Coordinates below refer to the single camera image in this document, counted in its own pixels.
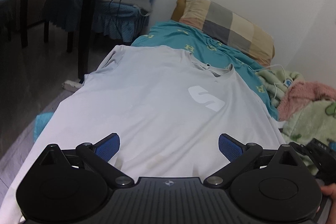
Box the white t-shirt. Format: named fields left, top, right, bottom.
left=1, top=46, right=284, bottom=223

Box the person's right hand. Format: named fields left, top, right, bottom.
left=320, top=183, right=336, bottom=224

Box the green fleece blanket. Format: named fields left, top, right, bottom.
left=256, top=70, right=336, bottom=175

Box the pink fleece blanket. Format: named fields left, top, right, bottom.
left=277, top=81, right=335, bottom=121

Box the teal patterned bed sheet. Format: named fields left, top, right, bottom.
left=38, top=21, right=282, bottom=147

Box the plaid pillow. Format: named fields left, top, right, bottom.
left=171, top=0, right=275, bottom=67

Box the white charging cable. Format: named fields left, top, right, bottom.
left=253, top=63, right=293, bottom=106

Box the black cable on chair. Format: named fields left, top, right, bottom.
left=108, top=0, right=132, bottom=42

